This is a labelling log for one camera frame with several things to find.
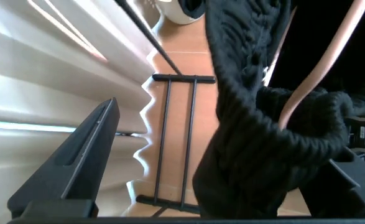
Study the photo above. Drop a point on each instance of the pink clothes hanger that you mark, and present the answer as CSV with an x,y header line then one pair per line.
x,y
331,53

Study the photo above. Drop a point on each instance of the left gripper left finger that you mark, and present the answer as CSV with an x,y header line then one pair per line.
x,y
89,161

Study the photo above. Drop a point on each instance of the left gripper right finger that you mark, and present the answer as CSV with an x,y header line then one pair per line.
x,y
350,189

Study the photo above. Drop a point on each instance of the black clothes rack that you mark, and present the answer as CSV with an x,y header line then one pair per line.
x,y
182,78

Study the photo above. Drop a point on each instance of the beige curtain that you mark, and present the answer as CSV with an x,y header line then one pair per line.
x,y
45,93

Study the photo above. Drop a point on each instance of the white laundry basket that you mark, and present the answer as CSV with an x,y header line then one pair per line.
x,y
174,14

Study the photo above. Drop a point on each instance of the black shorts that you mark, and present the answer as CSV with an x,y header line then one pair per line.
x,y
247,140

